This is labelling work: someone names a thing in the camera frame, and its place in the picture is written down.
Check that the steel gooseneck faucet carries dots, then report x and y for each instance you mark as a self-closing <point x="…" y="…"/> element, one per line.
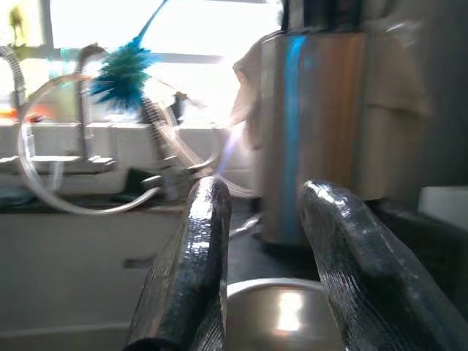
<point x="84" y="139"/>

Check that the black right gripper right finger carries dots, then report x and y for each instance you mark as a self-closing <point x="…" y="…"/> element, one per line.
<point x="373" y="278"/>

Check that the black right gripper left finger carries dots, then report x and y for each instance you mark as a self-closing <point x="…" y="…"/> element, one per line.
<point x="186" y="256"/>

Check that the steel knife block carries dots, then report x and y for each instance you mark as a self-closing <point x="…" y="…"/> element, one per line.
<point x="321" y="128"/>

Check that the dark scouring pad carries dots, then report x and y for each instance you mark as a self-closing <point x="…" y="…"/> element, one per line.
<point x="14" y="197"/>

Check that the blue bottle brush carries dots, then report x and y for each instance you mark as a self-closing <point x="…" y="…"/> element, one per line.
<point x="120" y="80"/>

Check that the steel bowl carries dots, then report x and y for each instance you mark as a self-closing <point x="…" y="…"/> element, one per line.
<point x="278" y="314"/>

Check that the stainless steel sink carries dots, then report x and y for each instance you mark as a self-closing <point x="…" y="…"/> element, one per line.
<point x="73" y="274"/>

